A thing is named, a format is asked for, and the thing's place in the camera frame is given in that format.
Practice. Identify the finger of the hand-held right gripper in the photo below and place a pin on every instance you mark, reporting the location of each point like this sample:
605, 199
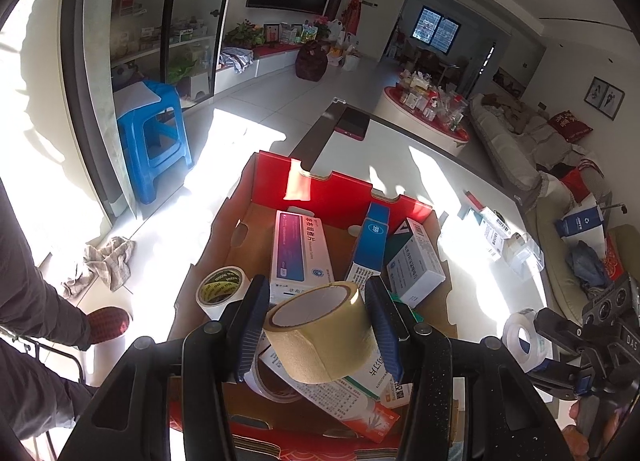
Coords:
560, 333
565, 381

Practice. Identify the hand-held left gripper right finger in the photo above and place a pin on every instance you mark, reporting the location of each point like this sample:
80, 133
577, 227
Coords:
387, 341

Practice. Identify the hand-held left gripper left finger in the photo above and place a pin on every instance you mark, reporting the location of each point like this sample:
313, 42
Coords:
252, 331

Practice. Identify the white medicine box green stripe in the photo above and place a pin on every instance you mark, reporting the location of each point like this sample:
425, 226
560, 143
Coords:
372, 383

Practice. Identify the clear tape roll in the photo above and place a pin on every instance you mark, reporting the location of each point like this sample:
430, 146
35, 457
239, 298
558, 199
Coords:
515, 341

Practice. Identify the tan packing tape roll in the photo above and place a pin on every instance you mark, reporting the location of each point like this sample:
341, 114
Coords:
325, 341

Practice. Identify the red white medicine box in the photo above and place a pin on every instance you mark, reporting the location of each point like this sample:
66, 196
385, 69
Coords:
370, 421

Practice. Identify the large blue medicine box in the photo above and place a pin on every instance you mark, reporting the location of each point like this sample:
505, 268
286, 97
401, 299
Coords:
372, 241

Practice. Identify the red cardboard box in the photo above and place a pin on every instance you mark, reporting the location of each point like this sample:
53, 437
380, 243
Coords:
320, 191

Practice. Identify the person's right hand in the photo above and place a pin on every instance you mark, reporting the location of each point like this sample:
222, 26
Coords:
610, 428

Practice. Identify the blue jeans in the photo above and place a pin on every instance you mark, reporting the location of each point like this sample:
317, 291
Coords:
587, 263

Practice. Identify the red gift bag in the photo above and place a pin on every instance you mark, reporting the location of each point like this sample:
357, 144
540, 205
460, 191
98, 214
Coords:
612, 258

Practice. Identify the white blue paper bag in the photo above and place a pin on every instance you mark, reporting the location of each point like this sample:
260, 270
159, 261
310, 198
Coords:
582, 223

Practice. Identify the white medicine box blue text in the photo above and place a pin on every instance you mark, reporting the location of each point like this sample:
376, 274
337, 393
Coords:
492, 236

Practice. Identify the red slipper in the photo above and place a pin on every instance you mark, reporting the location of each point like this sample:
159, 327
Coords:
110, 323

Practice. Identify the red white cloth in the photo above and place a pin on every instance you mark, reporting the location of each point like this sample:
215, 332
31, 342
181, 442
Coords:
580, 181

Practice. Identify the red marker pen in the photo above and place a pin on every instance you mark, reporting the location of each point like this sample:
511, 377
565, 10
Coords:
472, 198

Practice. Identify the grey rag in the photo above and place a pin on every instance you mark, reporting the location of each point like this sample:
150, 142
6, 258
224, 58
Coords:
107, 261

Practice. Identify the blue plastic stool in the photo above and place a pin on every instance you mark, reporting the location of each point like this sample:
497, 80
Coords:
137, 166

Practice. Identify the red cushion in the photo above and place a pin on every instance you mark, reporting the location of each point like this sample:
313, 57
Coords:
570, 126

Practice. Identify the phone in red case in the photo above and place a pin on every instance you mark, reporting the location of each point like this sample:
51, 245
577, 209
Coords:
352, 123

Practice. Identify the person's dark trousers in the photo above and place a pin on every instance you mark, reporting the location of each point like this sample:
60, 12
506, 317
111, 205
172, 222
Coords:
30, 291

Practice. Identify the round red coffee table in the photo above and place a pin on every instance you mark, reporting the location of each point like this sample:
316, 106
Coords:
400, 113

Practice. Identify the beige clothes pile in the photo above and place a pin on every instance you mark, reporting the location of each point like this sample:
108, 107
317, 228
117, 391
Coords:
505, 108

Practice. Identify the white television bench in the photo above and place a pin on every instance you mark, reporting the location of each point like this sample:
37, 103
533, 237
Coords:
272, 61

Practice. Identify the striped clothes pile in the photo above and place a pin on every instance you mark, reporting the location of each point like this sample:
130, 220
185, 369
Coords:
236, 60

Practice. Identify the dark red bag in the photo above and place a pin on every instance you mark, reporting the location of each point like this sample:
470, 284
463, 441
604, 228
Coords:
311, 61

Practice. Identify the wooden dining table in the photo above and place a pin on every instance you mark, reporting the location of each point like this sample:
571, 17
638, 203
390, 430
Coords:
430, 61

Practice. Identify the potted plant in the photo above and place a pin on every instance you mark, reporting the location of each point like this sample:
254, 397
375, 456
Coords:
242, 33

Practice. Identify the white plastic bag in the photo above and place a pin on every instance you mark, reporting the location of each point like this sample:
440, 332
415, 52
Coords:
336, 30

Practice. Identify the window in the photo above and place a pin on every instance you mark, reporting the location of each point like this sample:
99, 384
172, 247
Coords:
425, 26

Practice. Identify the red hanging decoration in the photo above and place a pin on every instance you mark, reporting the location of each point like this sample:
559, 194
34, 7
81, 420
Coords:
352, 13

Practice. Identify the glass display cabinet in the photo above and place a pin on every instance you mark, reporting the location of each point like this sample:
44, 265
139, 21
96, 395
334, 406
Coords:
150, 16

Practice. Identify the framed wall photos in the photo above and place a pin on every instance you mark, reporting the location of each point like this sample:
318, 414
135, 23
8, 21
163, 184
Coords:
605, 97

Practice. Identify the long wall painting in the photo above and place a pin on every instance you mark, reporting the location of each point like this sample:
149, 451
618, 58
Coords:
510, 82

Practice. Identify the photo frame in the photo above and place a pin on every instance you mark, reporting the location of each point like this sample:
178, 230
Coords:
271, 33

